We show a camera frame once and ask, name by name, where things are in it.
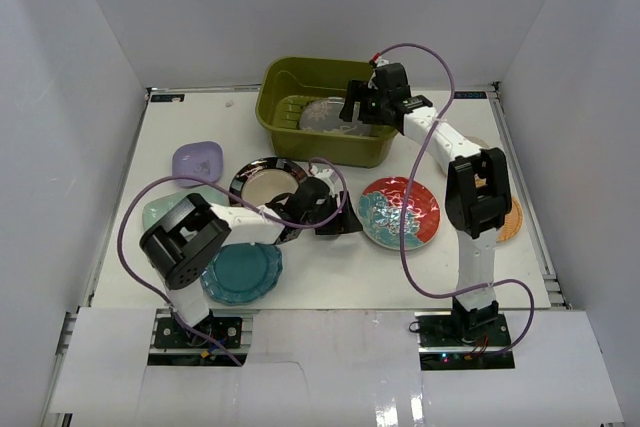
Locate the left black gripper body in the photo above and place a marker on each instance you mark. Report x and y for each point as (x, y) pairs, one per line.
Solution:
(332, 212)

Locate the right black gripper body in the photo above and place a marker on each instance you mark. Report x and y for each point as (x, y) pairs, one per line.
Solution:
(372, 106)

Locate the red and teal floral plate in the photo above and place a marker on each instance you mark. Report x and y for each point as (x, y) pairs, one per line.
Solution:
(379, 210)

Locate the grey floral plate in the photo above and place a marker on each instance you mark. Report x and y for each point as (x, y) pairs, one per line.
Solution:
(323, 116)

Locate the black rimmed beige plate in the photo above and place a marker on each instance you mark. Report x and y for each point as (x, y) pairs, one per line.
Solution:
(266, 180)

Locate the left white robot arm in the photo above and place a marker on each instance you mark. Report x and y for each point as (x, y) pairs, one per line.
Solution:
(185, 240)

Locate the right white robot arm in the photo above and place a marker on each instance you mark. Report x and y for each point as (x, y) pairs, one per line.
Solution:
(477, 195)

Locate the olive green plastic bin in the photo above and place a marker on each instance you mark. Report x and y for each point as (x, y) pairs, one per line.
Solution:
(289, 84)

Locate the cream square dish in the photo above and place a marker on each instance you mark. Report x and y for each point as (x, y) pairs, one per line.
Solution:
(478, 141)

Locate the teal scalloped plate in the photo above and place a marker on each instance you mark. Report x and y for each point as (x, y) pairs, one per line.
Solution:
(241, 274)

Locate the lavender square dish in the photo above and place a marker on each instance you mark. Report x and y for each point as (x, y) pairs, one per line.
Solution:
(204, 160)

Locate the orange woven round plate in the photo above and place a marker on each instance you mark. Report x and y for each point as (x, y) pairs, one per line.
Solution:
(513, 222)

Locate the mint green square plate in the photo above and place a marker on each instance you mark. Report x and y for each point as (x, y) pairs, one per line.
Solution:
(157, 208)

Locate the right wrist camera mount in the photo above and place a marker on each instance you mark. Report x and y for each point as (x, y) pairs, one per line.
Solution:
(376, 62)

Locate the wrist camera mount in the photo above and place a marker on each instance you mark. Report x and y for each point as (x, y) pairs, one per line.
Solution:
(328, 176)
(376, 62)

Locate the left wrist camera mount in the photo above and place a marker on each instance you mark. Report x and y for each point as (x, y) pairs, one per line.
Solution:
(328, 176)

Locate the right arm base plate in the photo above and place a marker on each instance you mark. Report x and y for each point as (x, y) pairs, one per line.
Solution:
(441, 344)

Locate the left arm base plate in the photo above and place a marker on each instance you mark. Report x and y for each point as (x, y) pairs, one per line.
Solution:
(170, 334)

